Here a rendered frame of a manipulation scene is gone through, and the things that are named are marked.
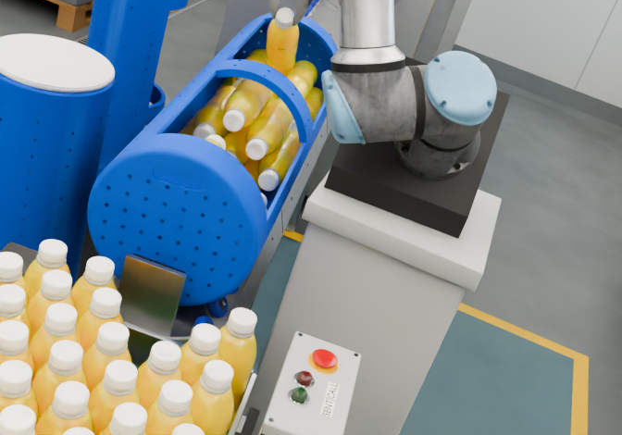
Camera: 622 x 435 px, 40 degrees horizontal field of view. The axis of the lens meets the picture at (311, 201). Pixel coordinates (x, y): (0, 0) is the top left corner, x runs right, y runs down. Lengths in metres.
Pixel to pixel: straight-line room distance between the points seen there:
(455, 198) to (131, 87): 1.53
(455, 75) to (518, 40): 5.03
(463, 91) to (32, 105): 0.97
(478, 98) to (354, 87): 0.19
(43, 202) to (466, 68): 1.07
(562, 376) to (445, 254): 2.07
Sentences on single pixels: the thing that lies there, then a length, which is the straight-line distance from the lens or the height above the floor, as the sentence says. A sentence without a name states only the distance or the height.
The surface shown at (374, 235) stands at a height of 1.14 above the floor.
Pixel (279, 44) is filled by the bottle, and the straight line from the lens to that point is 1.91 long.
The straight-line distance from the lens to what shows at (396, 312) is 1.53.
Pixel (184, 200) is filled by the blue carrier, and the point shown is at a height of 1.16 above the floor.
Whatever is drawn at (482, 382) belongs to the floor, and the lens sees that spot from 3.24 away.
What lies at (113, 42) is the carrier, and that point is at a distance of 2.77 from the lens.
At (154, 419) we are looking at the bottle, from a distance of 1.10.
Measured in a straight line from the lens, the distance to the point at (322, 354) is 1.20.
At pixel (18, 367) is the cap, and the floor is 1.10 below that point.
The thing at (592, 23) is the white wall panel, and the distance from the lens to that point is 6.33.
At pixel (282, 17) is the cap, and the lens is 1.87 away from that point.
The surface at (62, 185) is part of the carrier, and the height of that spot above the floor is 0.79.
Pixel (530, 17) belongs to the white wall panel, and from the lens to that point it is 6.33.
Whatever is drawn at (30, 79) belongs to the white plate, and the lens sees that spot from 1.91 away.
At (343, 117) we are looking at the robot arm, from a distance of 1.31.
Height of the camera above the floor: 1.84
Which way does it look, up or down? 28 degrees down
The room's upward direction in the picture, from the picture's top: 19 degrees clockwise
